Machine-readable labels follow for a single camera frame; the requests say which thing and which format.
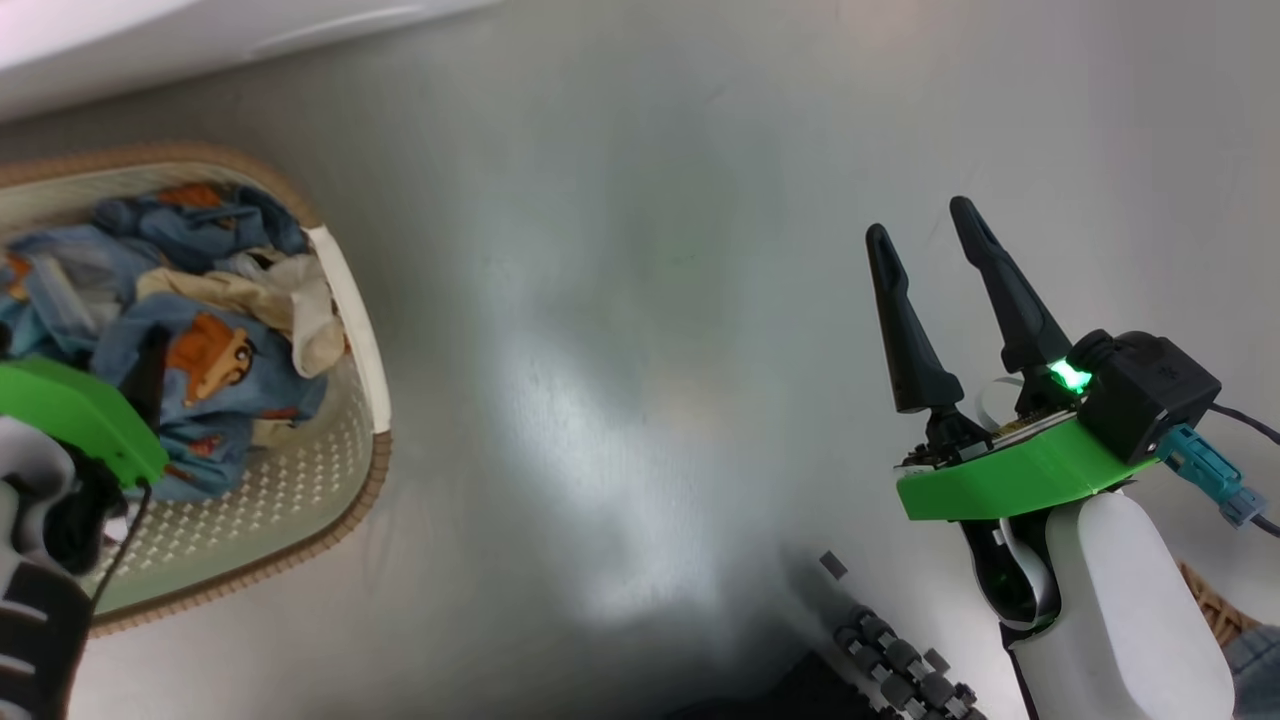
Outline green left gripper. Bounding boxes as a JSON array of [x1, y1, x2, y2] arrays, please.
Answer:
[[0, 325, 171, 491]]

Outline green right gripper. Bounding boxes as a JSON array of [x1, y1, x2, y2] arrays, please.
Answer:
[[865, 195, 1161, 523]]

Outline light blue striped garment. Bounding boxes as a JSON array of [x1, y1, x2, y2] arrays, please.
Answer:
[[0, 230, 141, 363]]

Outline beige garment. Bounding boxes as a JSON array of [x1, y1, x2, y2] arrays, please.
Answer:
[[135, 248, 348, 379]]

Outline cream plastic laundry basket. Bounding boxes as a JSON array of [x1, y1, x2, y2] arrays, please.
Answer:
[[0, 143, 393, 636]]

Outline white front-load washing machine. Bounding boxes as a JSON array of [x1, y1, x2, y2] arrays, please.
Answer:
[[0, 0, 501, 123]]

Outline brown wicker basket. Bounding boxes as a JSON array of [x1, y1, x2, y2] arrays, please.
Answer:
[[1178, 560, 1263, 648]]

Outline grey roller omni wheel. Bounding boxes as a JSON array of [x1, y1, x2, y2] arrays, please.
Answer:
[[830, 600, 986, 720]]

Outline blue denim cloth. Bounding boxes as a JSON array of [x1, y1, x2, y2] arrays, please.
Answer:
[[1222, 625, 1280, 720]]

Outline white ribbon cable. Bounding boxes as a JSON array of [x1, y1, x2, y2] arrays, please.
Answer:
[[975, 377, 1023, 423]]

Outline teal cable connector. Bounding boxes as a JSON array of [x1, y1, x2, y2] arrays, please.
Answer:
[[1160, 425, 1266, 526]]

